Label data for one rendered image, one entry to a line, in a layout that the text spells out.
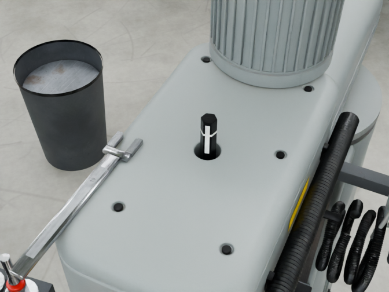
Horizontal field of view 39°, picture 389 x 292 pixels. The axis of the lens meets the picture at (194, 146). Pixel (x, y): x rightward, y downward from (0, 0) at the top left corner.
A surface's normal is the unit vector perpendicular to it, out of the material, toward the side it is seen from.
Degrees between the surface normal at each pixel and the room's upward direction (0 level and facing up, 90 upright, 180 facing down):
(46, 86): 0
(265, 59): 90
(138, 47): 0
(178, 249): 0
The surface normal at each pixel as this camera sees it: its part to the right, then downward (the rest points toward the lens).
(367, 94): 0.00, -0.70
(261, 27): -0.29, 0.69
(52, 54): 0.34, 0.62
